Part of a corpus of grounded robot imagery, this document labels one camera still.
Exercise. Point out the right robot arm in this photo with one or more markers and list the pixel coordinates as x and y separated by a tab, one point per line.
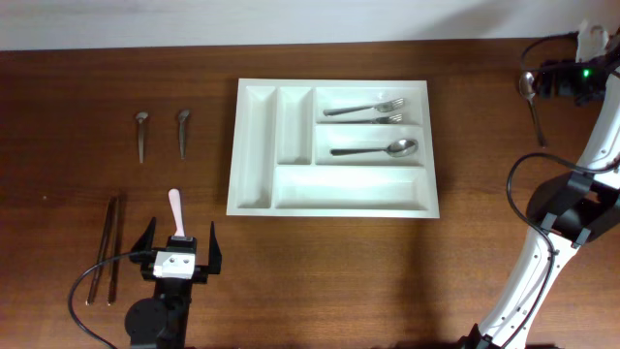
571	209

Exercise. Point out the pink white plastic knife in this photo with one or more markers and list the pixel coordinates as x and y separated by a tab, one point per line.
176	208

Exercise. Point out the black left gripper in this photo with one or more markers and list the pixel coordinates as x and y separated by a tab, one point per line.
214	258

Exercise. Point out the steel fork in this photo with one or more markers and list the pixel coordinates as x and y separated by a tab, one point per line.
388	106
391	119

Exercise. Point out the small steel teaspoon right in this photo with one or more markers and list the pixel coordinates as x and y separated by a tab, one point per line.
182	118

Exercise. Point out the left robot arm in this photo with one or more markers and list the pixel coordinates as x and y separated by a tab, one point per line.
161	320

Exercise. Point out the white plastic cutlery tray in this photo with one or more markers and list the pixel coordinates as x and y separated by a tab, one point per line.
281	162

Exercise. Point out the small steel teaspoon left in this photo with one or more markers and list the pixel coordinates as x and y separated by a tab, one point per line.
140	118

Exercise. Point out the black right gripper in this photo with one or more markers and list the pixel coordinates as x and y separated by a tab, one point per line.
562	85

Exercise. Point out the small steel teaspoon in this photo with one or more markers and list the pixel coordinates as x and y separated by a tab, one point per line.
182	118
140	118

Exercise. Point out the steel fork in tray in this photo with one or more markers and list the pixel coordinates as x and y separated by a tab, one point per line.
388	106

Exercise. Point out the large steel spoon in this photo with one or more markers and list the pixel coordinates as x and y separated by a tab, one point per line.
527	91
397	149

